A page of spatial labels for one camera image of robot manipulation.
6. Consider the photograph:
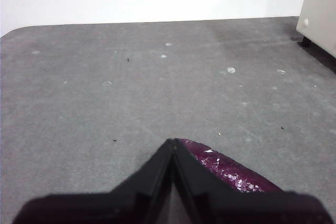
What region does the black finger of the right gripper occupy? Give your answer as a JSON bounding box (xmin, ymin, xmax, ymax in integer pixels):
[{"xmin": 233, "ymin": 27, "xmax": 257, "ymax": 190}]
[{"xmin": 173, "ymin": 138, "xmax": 331, "ymax": 224}]

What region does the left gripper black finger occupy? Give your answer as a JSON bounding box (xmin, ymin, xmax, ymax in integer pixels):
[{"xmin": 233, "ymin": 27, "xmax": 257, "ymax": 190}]
[{"xmin": 12, "ymin": 138, "xmax": 176, "ymax": 224}]

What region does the white toaster oven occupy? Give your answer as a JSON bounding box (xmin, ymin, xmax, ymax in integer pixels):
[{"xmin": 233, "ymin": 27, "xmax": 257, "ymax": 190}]
[{"xmin": 296, "ymin": 0, "xmax": 336, "ymax": 59}]

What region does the purple eggplant with green cap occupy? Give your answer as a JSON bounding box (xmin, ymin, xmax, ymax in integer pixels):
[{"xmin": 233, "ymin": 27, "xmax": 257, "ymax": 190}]
[{"xmin": 178, "ymin": 137, "xmax": 283, "ymax": 193}]

